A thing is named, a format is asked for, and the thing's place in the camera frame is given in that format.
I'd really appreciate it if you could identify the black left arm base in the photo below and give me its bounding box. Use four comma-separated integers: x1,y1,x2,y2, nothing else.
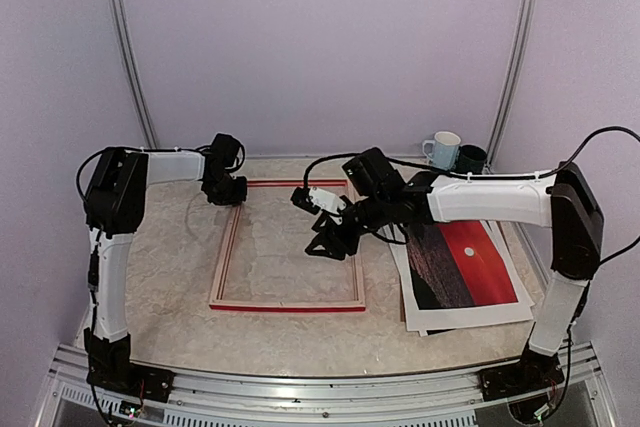
87,358,175,403

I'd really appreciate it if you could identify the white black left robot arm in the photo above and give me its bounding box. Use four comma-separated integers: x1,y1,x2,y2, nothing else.
78,133,248,392

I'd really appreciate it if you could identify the dark green mug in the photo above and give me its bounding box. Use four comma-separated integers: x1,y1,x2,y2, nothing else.
453,144,487,174

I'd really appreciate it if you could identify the light blue mug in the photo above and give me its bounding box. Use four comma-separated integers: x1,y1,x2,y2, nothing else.
421,131,461,171

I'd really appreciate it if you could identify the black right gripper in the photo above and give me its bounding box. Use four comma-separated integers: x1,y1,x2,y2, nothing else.
306,190,392,259

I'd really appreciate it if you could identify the red sunset photo white border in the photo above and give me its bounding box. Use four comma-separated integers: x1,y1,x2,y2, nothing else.
400,221,535,335

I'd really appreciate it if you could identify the aluminium front rail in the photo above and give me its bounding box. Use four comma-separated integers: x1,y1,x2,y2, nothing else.
31,343,618,426

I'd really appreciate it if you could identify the brown frame backing board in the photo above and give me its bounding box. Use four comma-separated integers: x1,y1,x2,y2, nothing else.
400,292,406,323

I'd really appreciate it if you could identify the aluminium corner post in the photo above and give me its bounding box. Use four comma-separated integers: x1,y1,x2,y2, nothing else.
486,0,536,169
108,0,160,149

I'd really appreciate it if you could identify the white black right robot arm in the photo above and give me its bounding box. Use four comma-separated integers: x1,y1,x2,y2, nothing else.
291,147,604,391

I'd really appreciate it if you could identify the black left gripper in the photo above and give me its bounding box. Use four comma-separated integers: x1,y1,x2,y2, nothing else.
206,172,247,206

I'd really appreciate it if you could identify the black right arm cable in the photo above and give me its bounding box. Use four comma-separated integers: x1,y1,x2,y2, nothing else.
302,126,640,268

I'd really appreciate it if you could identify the right aluminium corner post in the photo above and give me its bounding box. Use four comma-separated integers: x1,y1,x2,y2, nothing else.
486,0,536,169

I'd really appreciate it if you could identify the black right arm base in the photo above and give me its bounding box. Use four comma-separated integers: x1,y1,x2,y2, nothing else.
478,346,565,402

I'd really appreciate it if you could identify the left aluminium corner post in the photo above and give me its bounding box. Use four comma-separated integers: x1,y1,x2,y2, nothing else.
108,0,160,149

